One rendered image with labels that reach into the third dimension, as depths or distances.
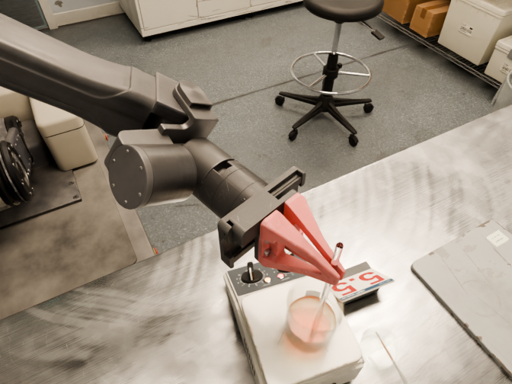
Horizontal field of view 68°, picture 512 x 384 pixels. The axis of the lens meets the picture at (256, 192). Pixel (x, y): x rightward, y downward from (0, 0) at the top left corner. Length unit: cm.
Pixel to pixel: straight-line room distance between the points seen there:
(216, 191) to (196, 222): 128
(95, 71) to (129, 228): 85
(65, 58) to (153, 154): 13
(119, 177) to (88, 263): 83
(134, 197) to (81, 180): 106
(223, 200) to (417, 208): 48
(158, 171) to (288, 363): 27
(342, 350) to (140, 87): 37
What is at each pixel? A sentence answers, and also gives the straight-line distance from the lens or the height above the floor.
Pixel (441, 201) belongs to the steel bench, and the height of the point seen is 75.
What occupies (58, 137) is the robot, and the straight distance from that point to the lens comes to 135.
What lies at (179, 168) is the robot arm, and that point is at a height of 106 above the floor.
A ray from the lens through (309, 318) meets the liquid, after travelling 47.
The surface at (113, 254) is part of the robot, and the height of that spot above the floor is 37.
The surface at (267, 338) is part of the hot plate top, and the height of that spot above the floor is 84.
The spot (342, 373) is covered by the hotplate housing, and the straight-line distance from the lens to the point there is 52.
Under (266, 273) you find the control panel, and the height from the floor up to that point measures 80.
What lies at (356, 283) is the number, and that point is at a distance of 62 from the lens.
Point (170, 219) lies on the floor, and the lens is 167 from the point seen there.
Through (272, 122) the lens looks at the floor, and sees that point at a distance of 211.
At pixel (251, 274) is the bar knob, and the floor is 82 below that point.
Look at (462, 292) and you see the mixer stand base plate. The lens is 69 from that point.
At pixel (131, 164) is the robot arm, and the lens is 35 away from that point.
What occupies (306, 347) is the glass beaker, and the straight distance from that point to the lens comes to 47.
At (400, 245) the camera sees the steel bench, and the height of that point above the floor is 75.
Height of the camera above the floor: 130
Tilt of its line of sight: 49 degrees down
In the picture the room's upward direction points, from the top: 1 degrees clockwise
